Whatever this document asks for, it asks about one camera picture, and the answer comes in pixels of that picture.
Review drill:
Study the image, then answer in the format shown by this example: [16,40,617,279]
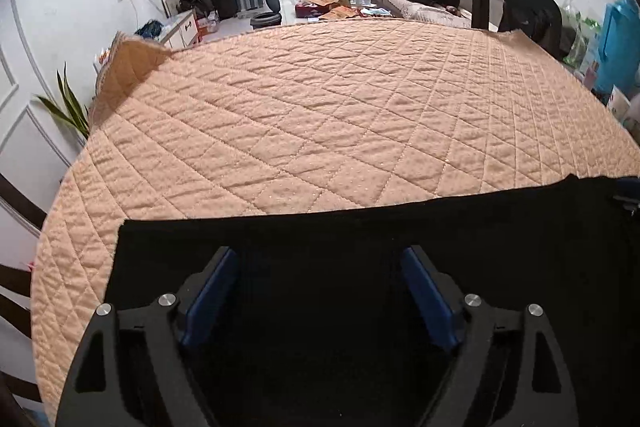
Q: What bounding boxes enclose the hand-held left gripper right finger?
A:
[399,245,581,427]

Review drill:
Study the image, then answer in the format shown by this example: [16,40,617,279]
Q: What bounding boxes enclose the large blue bag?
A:
[582,0,640,98]

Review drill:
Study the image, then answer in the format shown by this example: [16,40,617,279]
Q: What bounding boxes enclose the white coffee table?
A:
[279,0,396,28]

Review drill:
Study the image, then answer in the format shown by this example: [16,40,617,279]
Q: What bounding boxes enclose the black bag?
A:
[177,0,216,18]

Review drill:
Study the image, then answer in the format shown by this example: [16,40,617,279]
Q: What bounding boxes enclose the white sideboard cabinet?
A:
[135,9,201,52]

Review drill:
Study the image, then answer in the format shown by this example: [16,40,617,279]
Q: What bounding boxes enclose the white paper bag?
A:
[606,84,636,122]

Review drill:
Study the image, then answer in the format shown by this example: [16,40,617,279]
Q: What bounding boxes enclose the peach quilted blanket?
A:
[30,18,640,425]

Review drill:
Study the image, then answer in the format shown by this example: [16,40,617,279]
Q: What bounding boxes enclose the black pants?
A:
[102,174,640,427]

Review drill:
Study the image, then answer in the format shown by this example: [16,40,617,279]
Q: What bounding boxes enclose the black round stool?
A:
[250,0,282,29]

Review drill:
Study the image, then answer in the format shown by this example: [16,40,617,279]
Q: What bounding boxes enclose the green potted plant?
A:
[34,62,91,140]

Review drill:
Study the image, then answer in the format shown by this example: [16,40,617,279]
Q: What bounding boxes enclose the green plastic bags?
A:
[560,0,603,65]

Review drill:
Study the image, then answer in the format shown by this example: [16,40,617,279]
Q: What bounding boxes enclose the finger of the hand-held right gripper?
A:
[611,177,640,214]

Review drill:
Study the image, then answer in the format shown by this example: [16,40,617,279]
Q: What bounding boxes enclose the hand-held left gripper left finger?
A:
[55,246,240,427]

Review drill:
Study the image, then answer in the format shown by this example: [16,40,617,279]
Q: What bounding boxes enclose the small blue bag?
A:
[134,21,165,40]

